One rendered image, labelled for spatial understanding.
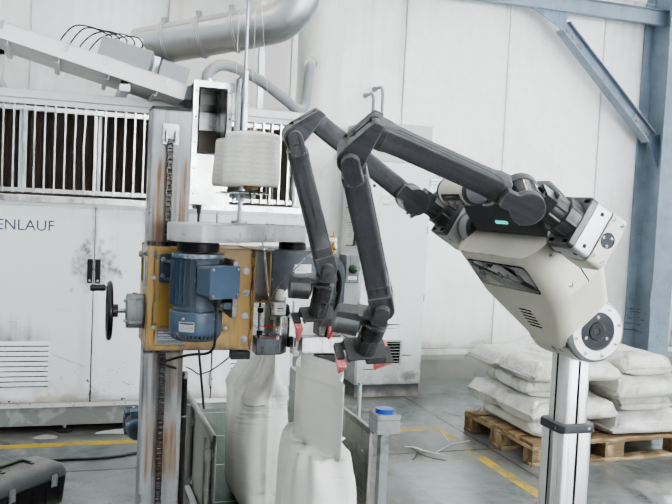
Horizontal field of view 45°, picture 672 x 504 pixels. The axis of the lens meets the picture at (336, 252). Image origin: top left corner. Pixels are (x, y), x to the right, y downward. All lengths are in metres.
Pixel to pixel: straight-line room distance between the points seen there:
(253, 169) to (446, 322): 5.14
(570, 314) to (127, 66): 3.41
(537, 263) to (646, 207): 6.32
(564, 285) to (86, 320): 3.72
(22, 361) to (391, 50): 3.90
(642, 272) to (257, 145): 6.30
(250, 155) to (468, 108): 5.14
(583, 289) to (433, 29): 5.43
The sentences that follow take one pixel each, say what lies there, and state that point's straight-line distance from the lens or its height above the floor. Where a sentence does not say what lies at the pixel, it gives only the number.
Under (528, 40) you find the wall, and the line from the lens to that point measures 7.69.
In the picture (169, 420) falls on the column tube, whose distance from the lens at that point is 2.60.
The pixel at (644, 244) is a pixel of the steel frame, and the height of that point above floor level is 1.28.
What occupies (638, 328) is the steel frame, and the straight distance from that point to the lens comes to 8.28.
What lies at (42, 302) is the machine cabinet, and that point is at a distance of 5.20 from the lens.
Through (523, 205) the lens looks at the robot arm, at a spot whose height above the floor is 1.50.
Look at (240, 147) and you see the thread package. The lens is 2.30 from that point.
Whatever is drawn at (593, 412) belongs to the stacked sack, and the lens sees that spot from 5.22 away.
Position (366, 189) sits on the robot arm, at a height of 1.52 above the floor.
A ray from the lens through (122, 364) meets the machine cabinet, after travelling 5.27.
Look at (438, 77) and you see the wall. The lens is 7.21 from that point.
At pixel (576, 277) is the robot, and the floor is 1.34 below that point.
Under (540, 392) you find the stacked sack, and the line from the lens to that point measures 5.10.
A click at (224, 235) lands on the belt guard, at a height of 1.39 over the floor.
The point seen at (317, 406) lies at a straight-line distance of 2.21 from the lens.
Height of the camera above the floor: 1.48
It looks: 3 degrees down
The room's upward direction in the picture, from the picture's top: 3 degrees clockwise
